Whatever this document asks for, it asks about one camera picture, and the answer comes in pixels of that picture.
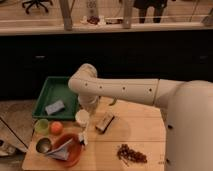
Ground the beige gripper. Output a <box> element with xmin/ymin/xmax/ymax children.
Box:
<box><xmin>80</xmin><ymin>100</ymin><xmax>99</xmax><ymax>115</ymax></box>

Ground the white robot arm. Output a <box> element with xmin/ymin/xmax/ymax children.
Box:
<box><xmin>68</xmin><ymin>63</ymin><xmax>213</xmax><ymax>171</ymax></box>

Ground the white paper cup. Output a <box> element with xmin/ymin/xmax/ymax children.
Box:
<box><xmin>75</xmin><ymin>109</ymin><xmax>90</xmax><ymax>127</ymax></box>

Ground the small green cup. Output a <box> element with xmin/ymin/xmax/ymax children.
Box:
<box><xmin>34</xmin><ymin>119</ymin><xmax>49</xmax><ymax>135</ymax></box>

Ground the green chili pepper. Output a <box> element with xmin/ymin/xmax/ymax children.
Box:
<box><xmin>108</xmin><ymin>99</ymin><xmax>117</xmax><ymax>106</ymax></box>

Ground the black silver eraser block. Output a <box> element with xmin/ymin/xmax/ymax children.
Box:
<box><xmin>95</xmin><ymin>113</ymin><xmax>115</xmax><ymax>133</ymax></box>

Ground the blue grey sponge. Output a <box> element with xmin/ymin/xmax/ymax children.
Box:
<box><xmin>45</xmin><ymin>100</ymin><xmax>65</xmax><ymax>115</ymax></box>

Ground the green plastic tray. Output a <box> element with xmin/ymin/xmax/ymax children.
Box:
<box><xmin>32</xmin><ymin>76</ymin><xmax>79</xmax><ymax>121</ymax></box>

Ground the orange fruit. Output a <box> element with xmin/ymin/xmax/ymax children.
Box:
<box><xmin>50</xmin><ymin>121</ymin><xmax>63</xmax><ymax>135</ymax></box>

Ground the wooden table board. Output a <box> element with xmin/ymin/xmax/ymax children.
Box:
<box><xmin>22</xmin><ymin>97</ymin><xmax>165</xmax><ymax>171</ymax></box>

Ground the orange bowl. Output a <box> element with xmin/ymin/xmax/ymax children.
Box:
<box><xmin>53</xmin><ymin>133</ymin><xmax>83</xmax><ymax>168</ymax></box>

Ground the grey spatula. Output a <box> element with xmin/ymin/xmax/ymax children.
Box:
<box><xmin>46</xmin><ymin>139</ymin><xmax>73</xmax><ymax>161</ymax></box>

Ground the metal ladle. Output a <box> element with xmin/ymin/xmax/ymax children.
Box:
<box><xmin>36</xmin><ymin>138</ymin><xmax>52</xmax><ymax>154</ymax></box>

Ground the office chair base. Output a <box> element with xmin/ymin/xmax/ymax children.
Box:
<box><xmin>22</xmin><ymin>0</ymin><xmax>53</xmax><ymax>14</ymax></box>

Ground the person legs background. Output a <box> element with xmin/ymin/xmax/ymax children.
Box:
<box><xmin>133</xmin><ymin>0</ymin><xmax>168</xmax><ymax>23</ymax></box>

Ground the black cable left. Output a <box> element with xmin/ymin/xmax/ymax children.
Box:
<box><xmin>0</xmin><ymin>116</ymin><xmax>30</xmax><ymax>150</ymax></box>

